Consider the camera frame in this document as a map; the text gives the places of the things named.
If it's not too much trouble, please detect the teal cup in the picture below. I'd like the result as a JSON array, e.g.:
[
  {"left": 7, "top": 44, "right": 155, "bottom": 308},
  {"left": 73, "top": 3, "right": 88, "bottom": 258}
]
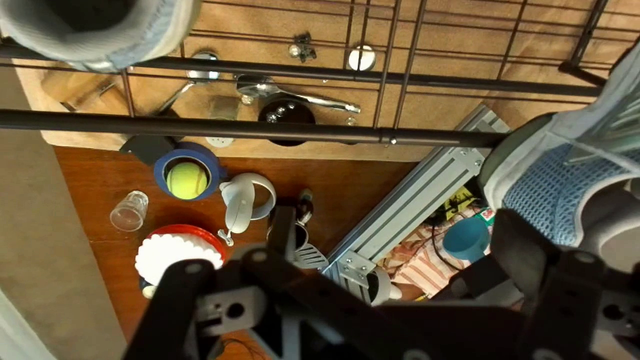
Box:
[{"left": 440, "top": 213, "right": 496, "bottom": 266}]

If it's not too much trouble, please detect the small metal bolt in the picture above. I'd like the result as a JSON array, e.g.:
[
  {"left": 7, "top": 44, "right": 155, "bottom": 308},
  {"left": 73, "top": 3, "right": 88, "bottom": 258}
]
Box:
[{"left": 286, "top": 30, "right": 318, "bottom": 63}]

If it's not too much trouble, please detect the yellow tennis ball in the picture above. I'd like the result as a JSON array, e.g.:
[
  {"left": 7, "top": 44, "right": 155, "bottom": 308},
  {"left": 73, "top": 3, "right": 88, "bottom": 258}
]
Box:
[{"left": 165, "top": 160, "right": 213, "bottom": 201}]

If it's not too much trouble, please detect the white mug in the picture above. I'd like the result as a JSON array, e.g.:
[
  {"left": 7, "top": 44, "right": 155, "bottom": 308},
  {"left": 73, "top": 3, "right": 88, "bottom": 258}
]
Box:
[{"left": 216, "top": 169, "right": 280, "bottom": 249}]

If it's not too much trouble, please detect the metal spoon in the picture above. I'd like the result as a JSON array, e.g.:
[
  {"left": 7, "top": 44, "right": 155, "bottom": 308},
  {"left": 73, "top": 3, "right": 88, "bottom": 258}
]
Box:
[{"left": 156, "top": 46, "right": 224, "bottom": 115}]

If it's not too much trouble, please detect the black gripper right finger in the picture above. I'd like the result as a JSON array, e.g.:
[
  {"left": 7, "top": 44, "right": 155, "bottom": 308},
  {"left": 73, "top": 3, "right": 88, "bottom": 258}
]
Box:
[{"left": 489, "top": 207, "right": 608, "bottom": 360}]

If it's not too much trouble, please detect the silver round disc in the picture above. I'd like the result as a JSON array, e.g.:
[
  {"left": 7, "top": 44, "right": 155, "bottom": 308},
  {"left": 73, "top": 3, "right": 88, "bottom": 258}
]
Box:
[{"left": 346, "top": 41, "right": 379, "bottom": 73}]

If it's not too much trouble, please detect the blue bowl with yellow ball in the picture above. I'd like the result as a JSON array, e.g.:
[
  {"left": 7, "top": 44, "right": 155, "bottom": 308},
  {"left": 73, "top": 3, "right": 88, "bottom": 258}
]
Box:
[{"left": 152, "top": 141, "right": 224, "bottom": 201}]

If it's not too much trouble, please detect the white perforated shaker lid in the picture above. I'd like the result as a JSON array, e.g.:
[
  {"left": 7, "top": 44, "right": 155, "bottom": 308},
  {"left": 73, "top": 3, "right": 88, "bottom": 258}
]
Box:
[{"left": 203, "top": 134, "right": 238, "bottom": 149}]

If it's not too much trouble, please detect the pink striped cloth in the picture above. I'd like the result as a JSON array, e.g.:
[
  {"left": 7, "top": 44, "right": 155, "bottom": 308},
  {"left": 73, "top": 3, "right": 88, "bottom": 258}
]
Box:
[{"left": 379, "top": 221, "right": 473, "bottom": 300}]

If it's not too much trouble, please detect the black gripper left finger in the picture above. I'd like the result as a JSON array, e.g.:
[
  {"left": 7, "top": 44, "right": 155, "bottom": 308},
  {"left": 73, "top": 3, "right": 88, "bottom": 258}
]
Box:
[{"left": 124, "top": 204, "right": 316, "bottom": 360}]

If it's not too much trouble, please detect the red bowl white inside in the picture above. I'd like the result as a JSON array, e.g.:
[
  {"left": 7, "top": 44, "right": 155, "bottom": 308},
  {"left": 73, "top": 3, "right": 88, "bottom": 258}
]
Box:
[{"left": 132, "top": 221, "right": 235, "bottom": 300}]

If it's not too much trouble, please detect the thin black cable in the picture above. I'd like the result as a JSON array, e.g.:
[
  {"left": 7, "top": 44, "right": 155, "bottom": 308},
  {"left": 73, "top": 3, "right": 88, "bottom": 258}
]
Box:
[{"left": 427, "top": 201, "right": 468, "bottom": 273}]

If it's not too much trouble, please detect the black wire shoe rack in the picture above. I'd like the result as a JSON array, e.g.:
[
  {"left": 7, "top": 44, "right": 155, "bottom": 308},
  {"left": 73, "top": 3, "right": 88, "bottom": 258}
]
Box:
[{"left": 0, "top": 0, "right": 640, "bottom": 149}]

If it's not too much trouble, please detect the clear plastic cup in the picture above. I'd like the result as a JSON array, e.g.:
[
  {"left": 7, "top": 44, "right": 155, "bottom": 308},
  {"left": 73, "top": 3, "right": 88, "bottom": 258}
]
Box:
[{"left": 109, "top": 188, "right": 152, "bottom": 233}]

